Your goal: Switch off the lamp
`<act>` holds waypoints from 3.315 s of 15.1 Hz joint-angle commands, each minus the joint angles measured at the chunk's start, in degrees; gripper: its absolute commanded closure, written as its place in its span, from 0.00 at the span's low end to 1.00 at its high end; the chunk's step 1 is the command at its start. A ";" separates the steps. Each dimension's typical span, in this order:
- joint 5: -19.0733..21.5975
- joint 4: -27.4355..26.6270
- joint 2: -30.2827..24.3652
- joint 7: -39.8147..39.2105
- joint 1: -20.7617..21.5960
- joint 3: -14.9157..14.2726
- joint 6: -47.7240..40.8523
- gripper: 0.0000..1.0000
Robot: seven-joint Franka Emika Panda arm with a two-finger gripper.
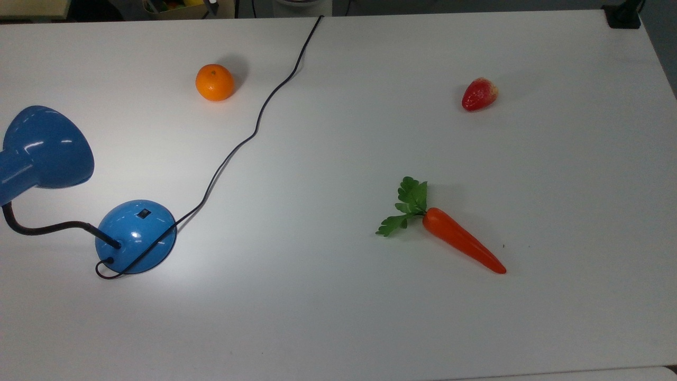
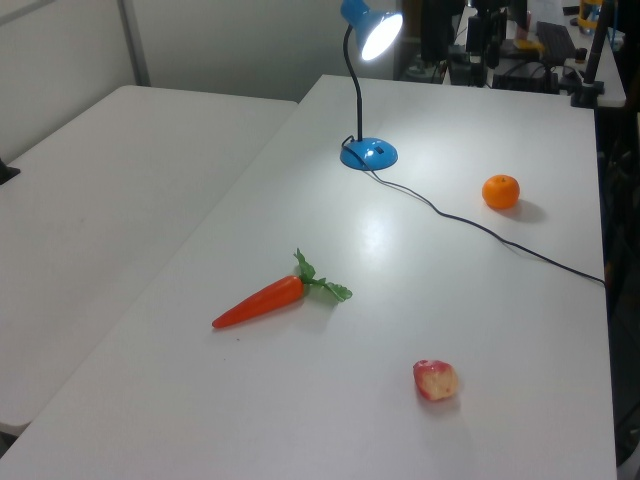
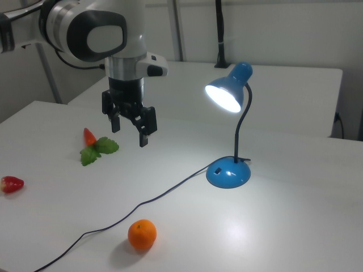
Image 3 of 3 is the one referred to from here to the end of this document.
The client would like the black wall cable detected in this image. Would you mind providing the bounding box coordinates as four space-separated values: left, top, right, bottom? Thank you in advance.
334 111 345 139

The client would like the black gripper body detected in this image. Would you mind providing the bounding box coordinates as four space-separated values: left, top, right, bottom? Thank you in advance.
102 77 158 137

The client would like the white adjacent table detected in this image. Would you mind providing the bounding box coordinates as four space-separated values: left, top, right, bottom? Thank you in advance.
67 58 344 140

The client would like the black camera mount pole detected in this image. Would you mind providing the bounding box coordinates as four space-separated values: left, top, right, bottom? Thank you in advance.
214 0 231 69

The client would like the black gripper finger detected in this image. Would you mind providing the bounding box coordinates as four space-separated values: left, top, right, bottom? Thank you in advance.
138 124 150 148
111 112 122 134

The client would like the grey partition post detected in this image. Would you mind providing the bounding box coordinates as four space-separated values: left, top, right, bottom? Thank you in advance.
35 42 64 105
172 0 188 62

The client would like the black lamp power cable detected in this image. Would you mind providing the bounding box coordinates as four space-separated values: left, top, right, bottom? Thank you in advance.
34 156 252 272

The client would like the toy carrot with green leaves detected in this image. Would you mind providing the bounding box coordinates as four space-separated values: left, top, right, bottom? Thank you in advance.
79 127 120 167

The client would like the orange tangerine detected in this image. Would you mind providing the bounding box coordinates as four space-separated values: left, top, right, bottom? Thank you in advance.
127 219 158 251

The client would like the red toy apple slice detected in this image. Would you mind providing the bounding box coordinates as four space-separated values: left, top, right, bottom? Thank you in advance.
0 176 25 194

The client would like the blue gooseneck desk lamp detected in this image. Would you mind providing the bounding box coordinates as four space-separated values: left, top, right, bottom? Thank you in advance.
204 61 254 189

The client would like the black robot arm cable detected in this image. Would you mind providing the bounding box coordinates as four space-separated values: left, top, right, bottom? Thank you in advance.
53 48 106 71

